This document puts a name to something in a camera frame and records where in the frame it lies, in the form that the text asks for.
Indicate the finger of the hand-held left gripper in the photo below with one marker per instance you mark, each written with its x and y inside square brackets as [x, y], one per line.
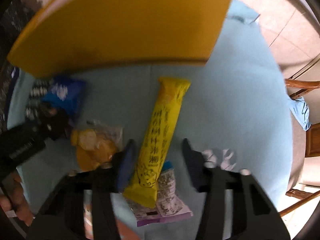
[53, 122]

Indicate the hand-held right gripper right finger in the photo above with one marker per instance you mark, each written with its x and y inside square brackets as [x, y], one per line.
[191, 165]

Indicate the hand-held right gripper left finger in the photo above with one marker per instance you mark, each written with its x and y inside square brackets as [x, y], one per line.
[126, 165]

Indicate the blue snack packet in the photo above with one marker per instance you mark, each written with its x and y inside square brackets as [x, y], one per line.
[65, 92]

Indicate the yellow snack bar packet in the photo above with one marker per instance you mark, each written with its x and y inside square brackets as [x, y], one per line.
[162, 130]

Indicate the yellow cardboard box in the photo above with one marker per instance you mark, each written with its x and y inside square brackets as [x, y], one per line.
[125, 25]

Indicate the person's left hand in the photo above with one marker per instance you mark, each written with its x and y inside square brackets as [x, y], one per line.
[15, 202]

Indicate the black white striped packet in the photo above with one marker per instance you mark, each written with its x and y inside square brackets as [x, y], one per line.
[35, 97]

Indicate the yellow-green snack packet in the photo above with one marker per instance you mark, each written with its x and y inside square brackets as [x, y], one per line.
[95, 145]

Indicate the purple-edged clear packet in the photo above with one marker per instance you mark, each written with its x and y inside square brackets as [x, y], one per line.
[170, 202]

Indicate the light blue printed tablecloth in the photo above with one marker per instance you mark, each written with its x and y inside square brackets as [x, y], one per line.
[237, 105]

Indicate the wooden chair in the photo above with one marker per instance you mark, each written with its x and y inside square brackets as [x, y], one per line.
[300, 185]

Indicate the blue cloth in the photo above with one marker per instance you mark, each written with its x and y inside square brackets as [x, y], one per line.
[301, 112]

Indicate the wooden cabinet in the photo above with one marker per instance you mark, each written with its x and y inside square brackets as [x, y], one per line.
[313, 140]

